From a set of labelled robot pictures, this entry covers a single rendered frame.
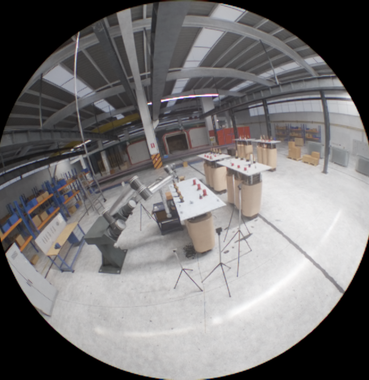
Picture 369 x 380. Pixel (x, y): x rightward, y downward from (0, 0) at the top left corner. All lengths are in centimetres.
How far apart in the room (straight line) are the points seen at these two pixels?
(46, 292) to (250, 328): 481
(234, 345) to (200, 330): 63
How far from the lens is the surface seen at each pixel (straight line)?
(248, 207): 357
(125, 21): 703
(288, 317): 280
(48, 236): 540
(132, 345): 294
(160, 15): 270
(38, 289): 466
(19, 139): 677
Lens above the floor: 253
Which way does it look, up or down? 24 degrees down
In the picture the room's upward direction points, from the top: 13 degrees counter-clockwise
